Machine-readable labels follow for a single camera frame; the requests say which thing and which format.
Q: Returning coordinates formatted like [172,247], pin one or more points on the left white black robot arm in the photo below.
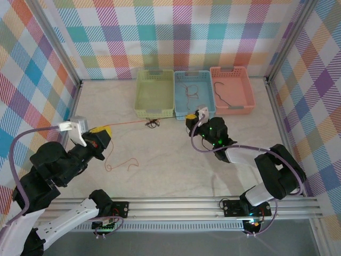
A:
[74,216]

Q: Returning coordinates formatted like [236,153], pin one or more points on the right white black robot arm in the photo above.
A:
[245,157]

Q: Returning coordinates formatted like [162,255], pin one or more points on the blue perforated plastic basket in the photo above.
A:
[194,101]

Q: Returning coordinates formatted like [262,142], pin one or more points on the green perforated plastic basket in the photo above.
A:
[153,93]

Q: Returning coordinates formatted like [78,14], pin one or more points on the pink perforated plastic basket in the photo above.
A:
[237,90]

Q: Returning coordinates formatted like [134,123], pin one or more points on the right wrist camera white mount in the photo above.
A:
[203,112]

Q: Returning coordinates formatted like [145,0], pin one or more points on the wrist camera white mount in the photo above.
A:
[203,112]
[80,124]

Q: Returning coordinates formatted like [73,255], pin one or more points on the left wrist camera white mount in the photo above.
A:
[80,124]

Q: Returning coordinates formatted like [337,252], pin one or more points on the aluminium frame side rail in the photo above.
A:
[74,100]
[277,106]

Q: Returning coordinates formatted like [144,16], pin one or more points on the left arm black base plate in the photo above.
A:
[121,209]

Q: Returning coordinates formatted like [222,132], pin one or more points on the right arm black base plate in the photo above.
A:
[231,208]

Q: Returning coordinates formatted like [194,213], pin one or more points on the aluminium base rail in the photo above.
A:
[173,206]

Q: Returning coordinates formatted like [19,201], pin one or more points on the aluminium frame post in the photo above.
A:
[289,40]
[59,45]

